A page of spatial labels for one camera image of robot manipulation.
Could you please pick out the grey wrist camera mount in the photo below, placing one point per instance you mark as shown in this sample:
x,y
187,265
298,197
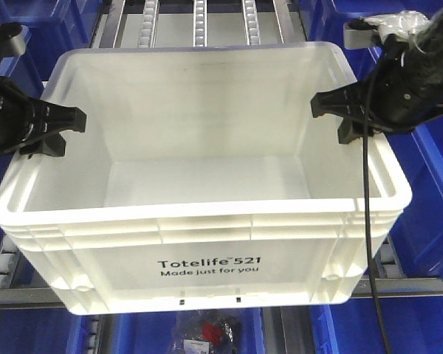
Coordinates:
x,y
359,34

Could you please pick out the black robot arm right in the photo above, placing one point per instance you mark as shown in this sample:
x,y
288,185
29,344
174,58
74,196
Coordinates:
x,y
410,27

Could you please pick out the blue bin right shelf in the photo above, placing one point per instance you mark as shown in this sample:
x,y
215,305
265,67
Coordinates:
x,y
418,234

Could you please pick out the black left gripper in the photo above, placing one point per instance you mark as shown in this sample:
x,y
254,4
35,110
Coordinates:
x,y
16,110

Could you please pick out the white plastic tote bin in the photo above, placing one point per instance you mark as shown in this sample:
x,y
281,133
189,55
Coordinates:
x,y
202,181

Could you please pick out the grey left camera mount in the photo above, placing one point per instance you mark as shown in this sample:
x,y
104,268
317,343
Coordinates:
x,y
12,41

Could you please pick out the bag of black parts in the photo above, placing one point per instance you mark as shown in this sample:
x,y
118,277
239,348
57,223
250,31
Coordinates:
x,y
207,331

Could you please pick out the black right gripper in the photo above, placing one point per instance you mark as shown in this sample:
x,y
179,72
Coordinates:
x,y
408,91

